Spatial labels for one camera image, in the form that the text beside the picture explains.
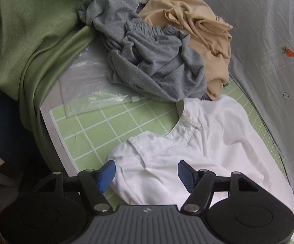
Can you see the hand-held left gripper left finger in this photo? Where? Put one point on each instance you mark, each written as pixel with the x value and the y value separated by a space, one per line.
pixel 106 176

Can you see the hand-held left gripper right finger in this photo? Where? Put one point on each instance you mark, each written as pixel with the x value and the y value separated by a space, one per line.
pixel 186 175

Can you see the white pants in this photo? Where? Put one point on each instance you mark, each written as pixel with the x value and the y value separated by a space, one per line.
pixel 213 144

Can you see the green grid mat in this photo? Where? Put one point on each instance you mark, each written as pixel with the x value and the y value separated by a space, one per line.
pixel 91 129

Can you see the clear plastic zip bag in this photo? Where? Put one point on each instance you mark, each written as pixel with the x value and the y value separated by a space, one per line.
pixel 85 89

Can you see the grey sweatpants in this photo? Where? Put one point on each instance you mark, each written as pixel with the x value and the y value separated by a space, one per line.
pixel 149 63

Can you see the beige shirt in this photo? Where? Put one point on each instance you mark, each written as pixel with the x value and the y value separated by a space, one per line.
pixel 213 43

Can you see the grey carrot print sheet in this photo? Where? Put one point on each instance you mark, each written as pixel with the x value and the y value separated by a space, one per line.
pixel 264 56

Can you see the green curtain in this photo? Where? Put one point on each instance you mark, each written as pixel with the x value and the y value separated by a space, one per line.
pixel 35 30

